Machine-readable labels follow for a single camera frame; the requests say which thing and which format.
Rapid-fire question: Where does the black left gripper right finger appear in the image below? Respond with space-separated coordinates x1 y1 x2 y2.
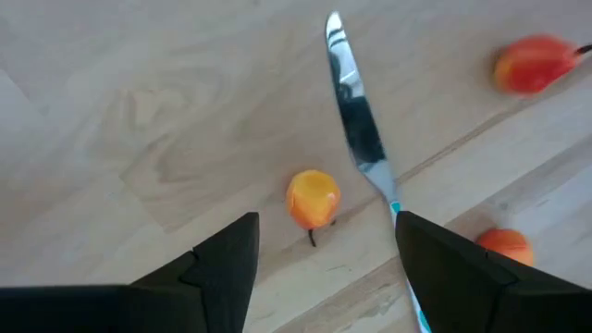
395 211 592 333

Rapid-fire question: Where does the table knife patterned handle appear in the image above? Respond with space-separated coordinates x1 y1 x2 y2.
325 11 434 333

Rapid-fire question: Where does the yellow orange bell pepper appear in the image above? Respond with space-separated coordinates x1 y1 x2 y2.
475 228 536 268

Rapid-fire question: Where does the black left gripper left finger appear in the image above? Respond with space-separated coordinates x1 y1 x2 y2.
0 213 260 333

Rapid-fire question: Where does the small orange-red pear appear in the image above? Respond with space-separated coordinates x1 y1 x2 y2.
285 168 342 249
492 34 592 98

